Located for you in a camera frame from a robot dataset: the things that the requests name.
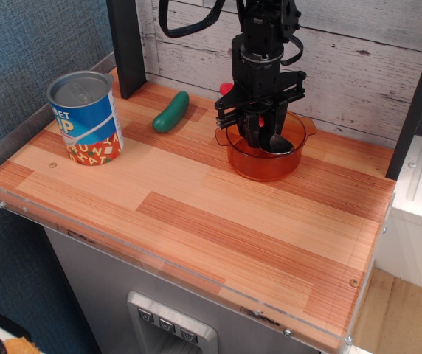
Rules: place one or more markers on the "orange transparent plastic pot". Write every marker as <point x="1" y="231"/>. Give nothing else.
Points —
<point x="257" y="164"/>

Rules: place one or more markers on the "clear acrylic table guard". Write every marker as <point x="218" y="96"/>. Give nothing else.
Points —
<point x="293" y="255"/>

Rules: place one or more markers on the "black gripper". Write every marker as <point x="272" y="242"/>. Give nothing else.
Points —
<point x="257" y="79"/>

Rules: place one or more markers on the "black vertical post left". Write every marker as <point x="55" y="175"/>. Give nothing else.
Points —
<point x="126" y="38"/>

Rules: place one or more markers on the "white toy appliance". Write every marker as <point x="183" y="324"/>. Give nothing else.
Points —
<point x="399" y="249"/>

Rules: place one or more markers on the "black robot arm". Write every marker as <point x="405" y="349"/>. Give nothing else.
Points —
<point x="263" y="21"/>

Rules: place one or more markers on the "green toy pickle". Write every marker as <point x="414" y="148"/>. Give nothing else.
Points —
<point x="169" y="118"/>

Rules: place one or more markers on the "alphabet soup can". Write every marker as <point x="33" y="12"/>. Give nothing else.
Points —
<point x="84" y="108"/>

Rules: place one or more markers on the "grey toy fridge cabinet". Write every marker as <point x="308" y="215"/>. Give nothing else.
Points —
<point x="101" y="284"/>

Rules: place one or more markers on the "orange tape piece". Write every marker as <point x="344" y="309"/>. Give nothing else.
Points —
<point x="20" y="346"/>

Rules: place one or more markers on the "pink handled metal spoon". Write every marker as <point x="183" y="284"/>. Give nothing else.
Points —
<point x="274" y="144"/>

